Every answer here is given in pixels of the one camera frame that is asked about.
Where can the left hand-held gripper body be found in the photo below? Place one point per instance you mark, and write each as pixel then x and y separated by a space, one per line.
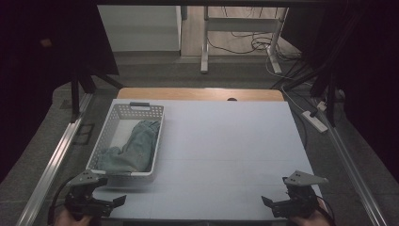
pixel 84 201

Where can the faded blue-green denim pants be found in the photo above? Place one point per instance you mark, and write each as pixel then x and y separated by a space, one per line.
pixel 138 147

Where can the person's right hand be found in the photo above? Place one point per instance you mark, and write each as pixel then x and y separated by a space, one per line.
pixel 310 220

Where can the white perforated plastic basket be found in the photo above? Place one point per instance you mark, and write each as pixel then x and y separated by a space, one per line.
pixel 120 132

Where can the white table mat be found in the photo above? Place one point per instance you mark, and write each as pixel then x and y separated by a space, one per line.
pixel 226 147

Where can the white metal desk frame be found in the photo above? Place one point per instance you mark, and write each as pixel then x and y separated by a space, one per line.
pixel 205 44

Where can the person's left hand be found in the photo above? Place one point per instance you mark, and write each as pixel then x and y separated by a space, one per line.
pixel 67 220

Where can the long white power strip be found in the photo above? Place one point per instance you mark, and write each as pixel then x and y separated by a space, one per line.
pixel 315 121

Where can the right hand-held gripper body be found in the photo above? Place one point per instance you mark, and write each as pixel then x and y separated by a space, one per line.
pixel 298 204

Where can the black metal stand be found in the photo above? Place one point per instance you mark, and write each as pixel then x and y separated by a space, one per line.
pixel 75 97
pixel 331 94

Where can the dark curtain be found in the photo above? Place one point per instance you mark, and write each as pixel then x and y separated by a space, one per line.
pixel 370 78
pixel 31 78

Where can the black floor socket frame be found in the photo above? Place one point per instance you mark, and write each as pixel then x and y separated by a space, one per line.
pixel 84 134

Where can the wooden table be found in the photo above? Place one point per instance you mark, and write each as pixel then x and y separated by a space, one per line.
pixel 194 93

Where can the aluminium frame rail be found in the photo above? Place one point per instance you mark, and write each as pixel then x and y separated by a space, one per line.
pixel 354 175
pixel 50 169

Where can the white cabinet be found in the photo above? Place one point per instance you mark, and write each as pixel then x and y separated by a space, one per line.
pixel 141 28

